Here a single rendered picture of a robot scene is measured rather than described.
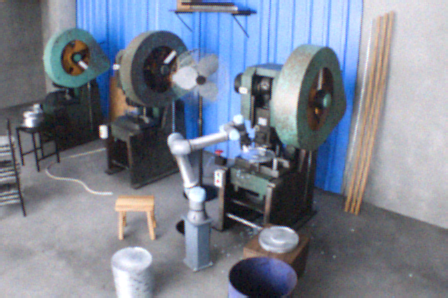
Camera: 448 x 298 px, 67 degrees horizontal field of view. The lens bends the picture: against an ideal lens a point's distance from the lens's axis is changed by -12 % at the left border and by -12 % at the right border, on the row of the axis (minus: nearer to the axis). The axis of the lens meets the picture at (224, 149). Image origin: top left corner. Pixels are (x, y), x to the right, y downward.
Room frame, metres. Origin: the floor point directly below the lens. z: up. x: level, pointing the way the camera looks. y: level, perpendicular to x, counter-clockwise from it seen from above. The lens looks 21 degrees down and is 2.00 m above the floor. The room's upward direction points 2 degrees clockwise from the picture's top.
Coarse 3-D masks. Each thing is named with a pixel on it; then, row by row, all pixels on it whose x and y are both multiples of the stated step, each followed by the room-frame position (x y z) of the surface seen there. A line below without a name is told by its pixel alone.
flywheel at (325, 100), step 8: (320, 72) 2.82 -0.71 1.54; (328, 72) 3.03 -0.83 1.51; (320, 80) 2.83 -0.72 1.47; (328, 80) 3.07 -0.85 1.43; (312, 88) 2.83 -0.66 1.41; (320, 88) 2.84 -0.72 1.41; (328, 88) 3.08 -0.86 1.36; (312, 96) 2.78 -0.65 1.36; (320, 96) 2.75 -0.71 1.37; (328, 96) 2.77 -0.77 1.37; (312, 104) 2.79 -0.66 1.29; (320, 104) 2.74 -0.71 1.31; (328, 104) 2.78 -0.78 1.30; (312, 112) 2.87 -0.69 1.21; (320, 112) 3.00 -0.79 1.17; (328, 112) 3.03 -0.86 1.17; (312, 120) 2.88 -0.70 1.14; (320, 120) 3.00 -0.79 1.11; (312, 128) 2.90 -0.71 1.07
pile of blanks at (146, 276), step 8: (120, 272) 1.98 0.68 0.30; (136, 272) 1.98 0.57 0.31; (144, 272) 2.02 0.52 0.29; (152, 272) 2.11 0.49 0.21; (120, 280) 1.98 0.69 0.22; (128, 280) 1.97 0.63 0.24; (136, 280) 1.98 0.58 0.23; (144, 280) 2.01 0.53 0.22; (152, 280) 2.10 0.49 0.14; (120, 288) 1.99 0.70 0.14; (128, 288) 1.97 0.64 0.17; (136, 288) 1.98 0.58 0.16; (144, 288) 2.00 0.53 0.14; (152, 288) 2.08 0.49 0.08; (120, 296) 2.00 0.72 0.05; (128, 296) 1.97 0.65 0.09; (136, 296) 1.98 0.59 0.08; (144, 296) 2.00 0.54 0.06; (152, 296) 2.07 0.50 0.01
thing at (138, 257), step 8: (128, 248) 2.24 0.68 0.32; (136, 248) 2.25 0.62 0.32; (112, 256) 2.12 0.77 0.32; (120, 256) 2.14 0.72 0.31; (128, 256) 2.14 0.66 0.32; (136, 256) 2.15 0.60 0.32; (144, 256) 2.16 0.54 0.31; (112, 264) 2.04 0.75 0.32; (120, 264) 2.05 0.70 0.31; (128, 264) 2.05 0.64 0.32; (136, 264) 2.06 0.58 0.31; (144, 264) 2.07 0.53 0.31; (128, 272) 1.97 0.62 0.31
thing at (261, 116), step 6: (258, 108) 3.06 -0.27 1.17; (264, 108) 3.06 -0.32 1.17; (258, 114) 3.06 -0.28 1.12; (264, 114) 3.03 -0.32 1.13; (258, 120) 3.06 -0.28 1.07; (264, 120) 3.02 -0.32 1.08; (258, 126) 3.05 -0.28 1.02; (264, 126) 3.02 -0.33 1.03; (258, 132) 3.02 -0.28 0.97; (264, 132) 3.02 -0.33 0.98; (276, 132) 3.07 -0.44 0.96; (258, 138) 3.02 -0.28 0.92; (264, 138) 2.98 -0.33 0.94; (270, 138) 3.01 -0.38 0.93; (276, 138) 3.08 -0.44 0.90
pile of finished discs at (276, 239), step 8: (264, 232) 2.42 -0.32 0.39; (272, 232) 2.43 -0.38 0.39; (280, 232) 2.43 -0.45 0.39; (288, 232) 2.43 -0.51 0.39; (264, 240) 2.32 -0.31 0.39; (272, 240) 2.32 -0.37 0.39; (280, 240) 2.31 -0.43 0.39; (288, 240) 2.32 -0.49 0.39; (296, 240) 2.32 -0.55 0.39; (264, 248) 2.26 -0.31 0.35; (272, 248) 2.23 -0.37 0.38; (280, 248) 2.21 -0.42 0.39; (288, 248) 2.23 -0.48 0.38
